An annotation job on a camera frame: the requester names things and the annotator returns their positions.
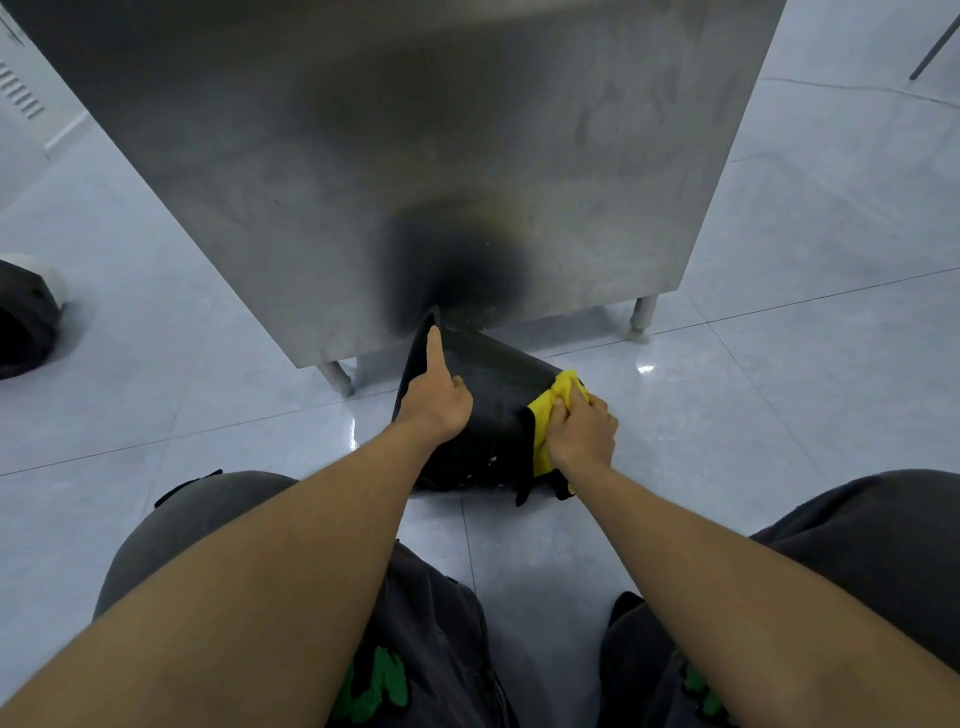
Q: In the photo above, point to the person's left thumb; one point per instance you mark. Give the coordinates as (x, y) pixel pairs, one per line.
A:
(460, 385)

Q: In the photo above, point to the dark grey trousers green print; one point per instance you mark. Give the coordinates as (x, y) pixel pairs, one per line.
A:
(435, 645)

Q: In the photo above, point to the stainless steel cabinet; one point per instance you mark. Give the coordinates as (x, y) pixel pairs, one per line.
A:
(360, 150)

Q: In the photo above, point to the white vented panel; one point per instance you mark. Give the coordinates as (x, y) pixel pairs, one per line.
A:
(30, 90)

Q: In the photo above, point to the metal cabinet leg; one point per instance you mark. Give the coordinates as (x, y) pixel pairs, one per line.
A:
(643, 315)
(336, 377)

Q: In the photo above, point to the yellow cleaning cloth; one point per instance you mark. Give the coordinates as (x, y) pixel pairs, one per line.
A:
(541, 427)

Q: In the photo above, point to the black plastic bin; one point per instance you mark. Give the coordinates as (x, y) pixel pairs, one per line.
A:
(495, 397)

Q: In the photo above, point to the person's left hand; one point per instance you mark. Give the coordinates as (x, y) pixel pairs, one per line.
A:
(436, 409)

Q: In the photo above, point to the person's right hand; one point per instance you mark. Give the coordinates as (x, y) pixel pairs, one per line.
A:
(583, 439)

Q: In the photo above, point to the person's left forearm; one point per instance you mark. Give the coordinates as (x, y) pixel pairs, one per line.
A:
(247, 585)

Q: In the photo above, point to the black bag in white bin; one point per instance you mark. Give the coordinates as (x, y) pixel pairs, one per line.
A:
(26, 319)

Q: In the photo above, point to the person's right thumb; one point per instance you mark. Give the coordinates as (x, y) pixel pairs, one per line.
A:
(556, 414)

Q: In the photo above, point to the person's right forearm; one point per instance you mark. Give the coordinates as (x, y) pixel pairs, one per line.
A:
(735, 600)

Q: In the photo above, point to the black metal pole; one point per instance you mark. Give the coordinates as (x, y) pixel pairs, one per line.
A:
(935, 47)

